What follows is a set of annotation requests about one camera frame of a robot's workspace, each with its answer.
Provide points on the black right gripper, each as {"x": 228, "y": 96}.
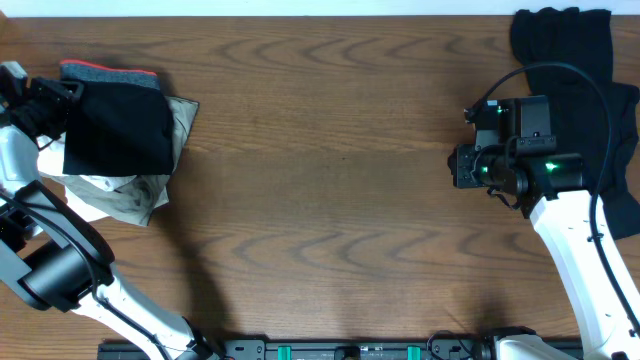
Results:
{"x": 462, "y": 155}

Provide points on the black base rail with mounts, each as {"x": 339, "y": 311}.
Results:
{"x": 441, "y": 345}

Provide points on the beige folded cloth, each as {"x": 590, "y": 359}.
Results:
{"x": 150, "y": 190}

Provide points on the black leggings with red waistband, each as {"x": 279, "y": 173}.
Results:
{"x": 122, "y": 125}

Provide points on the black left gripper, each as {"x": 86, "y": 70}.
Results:
{"x": 44, "y": 94}

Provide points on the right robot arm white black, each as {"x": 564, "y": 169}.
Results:
{"x": 515, "y": 154}

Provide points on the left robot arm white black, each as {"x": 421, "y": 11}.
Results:
{"x": 50, "y": 256}

